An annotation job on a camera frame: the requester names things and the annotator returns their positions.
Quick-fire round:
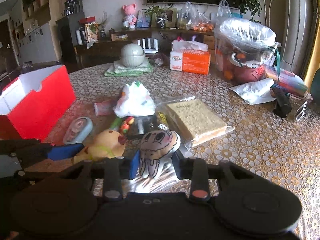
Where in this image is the red cardboard box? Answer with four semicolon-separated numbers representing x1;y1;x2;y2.
1;65;76;140

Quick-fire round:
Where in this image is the black small figurine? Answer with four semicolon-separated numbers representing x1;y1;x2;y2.
271;85;292;119

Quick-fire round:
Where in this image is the white foil pouch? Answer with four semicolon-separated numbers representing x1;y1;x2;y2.
230;78;275;105

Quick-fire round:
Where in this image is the green white ceramic jar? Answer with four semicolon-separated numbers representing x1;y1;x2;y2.
120;43;145;67

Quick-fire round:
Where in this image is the potted green plant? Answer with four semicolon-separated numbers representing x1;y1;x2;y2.
146;4;169;29

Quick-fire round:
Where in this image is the plastic covered fruit basket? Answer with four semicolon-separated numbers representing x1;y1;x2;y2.
214;17;281;85

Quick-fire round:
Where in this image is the white green plastic bag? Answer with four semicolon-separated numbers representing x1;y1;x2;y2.
113;81;156;118

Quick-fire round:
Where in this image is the wooden picture frame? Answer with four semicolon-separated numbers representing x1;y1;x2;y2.
151;8;177;28

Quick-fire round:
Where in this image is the wooden tv console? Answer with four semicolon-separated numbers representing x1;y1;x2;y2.
74;27;214;68

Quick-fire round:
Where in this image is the red gift box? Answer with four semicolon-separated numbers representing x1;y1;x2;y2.
79;16;95;24

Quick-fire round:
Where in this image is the black tall cabinet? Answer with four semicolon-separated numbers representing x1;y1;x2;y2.
56;12;85;63

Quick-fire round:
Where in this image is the colourful book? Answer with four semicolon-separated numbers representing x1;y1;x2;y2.
265;66;308;97

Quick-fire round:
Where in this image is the white wifi router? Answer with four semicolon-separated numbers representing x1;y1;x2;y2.
137;38;158;55

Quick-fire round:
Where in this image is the small cardboard box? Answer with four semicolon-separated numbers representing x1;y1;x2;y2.
111;33;128;41

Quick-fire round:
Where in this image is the orange red small toy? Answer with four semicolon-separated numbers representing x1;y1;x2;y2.
119;116;135;135

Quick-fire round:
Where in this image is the grey wall cabinet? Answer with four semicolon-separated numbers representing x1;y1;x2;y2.
18;23;57;66

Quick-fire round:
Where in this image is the grey correction tape dispenser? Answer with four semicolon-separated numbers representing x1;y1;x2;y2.
63;116;93;145

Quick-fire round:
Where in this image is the pink tissue packet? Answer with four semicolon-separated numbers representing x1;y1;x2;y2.
93;99;117;116

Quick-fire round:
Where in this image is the cartoon face plush toy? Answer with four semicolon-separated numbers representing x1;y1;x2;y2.
139;130;181;179

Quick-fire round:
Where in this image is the yellow duck plush toy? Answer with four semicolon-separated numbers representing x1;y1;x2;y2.
72;129;126;164

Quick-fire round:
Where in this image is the orange tissue box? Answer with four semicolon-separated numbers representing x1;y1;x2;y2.
169;40;211;75

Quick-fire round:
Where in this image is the bag of oranges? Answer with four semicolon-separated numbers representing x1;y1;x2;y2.
177;2;214;32

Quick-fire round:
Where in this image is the green folded cloth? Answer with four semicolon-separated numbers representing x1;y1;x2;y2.
104;59;153;77

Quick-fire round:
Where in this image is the pink plush doll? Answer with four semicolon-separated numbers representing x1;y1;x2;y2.
122;3;137;29

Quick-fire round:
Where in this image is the black white small packet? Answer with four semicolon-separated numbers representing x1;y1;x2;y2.
132;115;158;137

